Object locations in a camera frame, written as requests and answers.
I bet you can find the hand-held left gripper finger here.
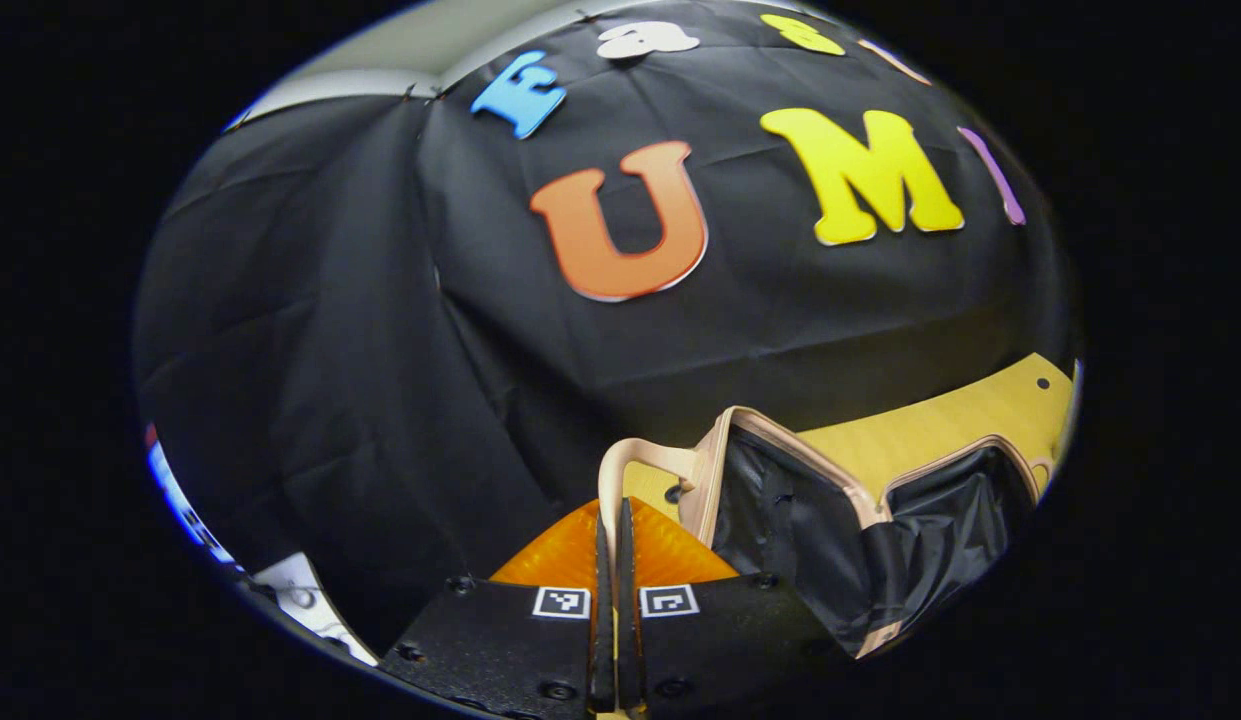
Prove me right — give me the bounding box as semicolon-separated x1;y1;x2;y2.
617;497;853;715
380;500;617;720

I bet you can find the black backdrop cloth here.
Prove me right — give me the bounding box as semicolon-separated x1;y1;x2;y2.
132;0;1081;651

